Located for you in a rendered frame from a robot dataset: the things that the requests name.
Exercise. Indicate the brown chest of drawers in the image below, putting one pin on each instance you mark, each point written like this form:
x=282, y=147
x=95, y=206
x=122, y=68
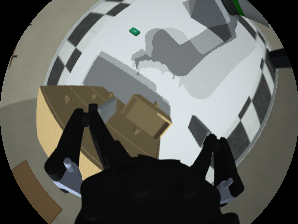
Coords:
x=49, y=131

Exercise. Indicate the tan wooden drawer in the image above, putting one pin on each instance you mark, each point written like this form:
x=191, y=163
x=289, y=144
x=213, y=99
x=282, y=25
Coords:
x=88, y=145
x=63, y=108
x=137, y=110
x=87, y=95
x=132, y=134
x=106, y=95

